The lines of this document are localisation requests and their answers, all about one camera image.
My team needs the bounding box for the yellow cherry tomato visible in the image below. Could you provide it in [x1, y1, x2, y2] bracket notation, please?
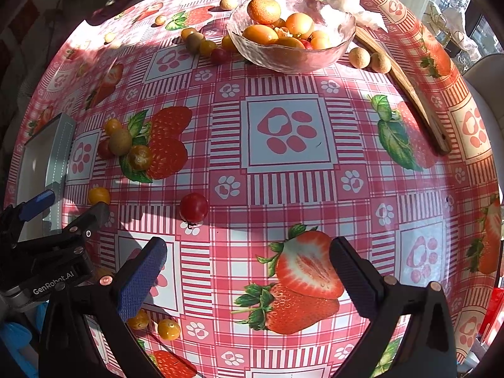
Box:
[88, 187, 111, 206]
[199, 39, 218, 58]
[126, 309, 150, 330]
[157, 318, 181, 341]
[103, 119, 122, 137]

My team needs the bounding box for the grey rectangular tray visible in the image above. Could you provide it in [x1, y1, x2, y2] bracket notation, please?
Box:
[15, 113, 76, 242]

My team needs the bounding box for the dark olive fruit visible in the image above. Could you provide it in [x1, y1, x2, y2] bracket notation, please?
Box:
[128, 145, 152, 172]

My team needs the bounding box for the brown kiwi berry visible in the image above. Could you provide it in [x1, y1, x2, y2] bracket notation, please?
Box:
[108, 128, 132, 156]
[185, 32, 205, 55]

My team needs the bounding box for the strawberry pattern tablecloth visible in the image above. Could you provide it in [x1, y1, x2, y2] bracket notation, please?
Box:
[6, 0, 501, 377]

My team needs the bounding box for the beige longan fruit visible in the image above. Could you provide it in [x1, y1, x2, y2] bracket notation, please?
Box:
[370, 52, 392, 74]
[348, 47, 371, 69]

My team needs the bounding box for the glass fruit bowl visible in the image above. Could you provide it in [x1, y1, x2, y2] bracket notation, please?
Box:
[227, 0, 356, 74]

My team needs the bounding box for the wooden serving board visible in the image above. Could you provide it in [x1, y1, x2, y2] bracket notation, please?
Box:
[261, 0, 453, 156]

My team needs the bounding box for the large orange in bowl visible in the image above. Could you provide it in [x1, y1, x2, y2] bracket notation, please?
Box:
[247, 0, 281, 25]

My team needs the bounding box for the crumpled white tissue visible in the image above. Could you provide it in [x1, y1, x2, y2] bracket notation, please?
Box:
[323, 0, 388, 32]

